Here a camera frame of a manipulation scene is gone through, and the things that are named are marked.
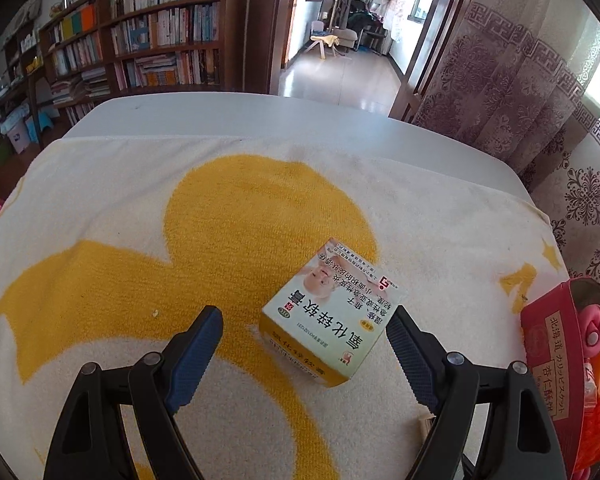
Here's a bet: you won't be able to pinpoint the blue plastic stool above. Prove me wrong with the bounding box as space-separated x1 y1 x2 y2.
25 112 56 136

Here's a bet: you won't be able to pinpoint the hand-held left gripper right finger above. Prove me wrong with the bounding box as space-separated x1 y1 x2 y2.
385 304 568 480

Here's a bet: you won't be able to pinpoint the black chair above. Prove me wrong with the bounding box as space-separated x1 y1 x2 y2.
352 0 391 53

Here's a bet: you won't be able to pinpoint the dark wooden door frame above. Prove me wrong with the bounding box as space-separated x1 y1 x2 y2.
220 0 491 121

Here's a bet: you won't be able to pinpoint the coat rack with dark clothes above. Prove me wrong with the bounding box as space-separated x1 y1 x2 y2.
330 0 361 36

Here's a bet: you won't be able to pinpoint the rows of books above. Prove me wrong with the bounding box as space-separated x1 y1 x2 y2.
45 0 223 121

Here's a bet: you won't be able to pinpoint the lilac plastic bin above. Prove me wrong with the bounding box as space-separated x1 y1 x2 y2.
7 127 31 153

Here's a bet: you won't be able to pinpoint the pink ring-shaped toy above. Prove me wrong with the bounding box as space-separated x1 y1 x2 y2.
577 302 600 358

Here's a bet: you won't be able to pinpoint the wooden bookcase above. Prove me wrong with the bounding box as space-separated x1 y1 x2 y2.
40 0 231 126

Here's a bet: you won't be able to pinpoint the yellow white medicine box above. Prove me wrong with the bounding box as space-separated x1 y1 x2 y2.
260 237 408 390

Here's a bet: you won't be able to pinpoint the white yellow printed towel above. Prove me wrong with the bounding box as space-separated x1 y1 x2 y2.
0 135 566 480

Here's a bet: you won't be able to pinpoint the white plastic stool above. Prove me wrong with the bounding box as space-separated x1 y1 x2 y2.
312 37 338 61

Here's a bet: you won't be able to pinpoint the small cream object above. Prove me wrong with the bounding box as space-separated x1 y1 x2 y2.
417 410 436 441

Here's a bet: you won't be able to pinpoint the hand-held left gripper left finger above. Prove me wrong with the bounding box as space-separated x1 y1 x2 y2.
42 305 225 480

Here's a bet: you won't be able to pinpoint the patterned window curtain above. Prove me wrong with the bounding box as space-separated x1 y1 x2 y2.
412 2 600 281

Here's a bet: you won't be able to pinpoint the red metal tin container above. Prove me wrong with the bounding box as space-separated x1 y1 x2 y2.
520 276 600 480

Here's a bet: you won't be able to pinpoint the dark wooden desk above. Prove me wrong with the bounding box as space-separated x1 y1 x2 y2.
0 75 46 148

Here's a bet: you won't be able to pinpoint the wooden display shelf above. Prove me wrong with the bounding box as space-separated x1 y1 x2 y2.
2 20 48 91

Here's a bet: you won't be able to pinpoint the grey chair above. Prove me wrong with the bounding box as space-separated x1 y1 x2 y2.
320 22 358 53

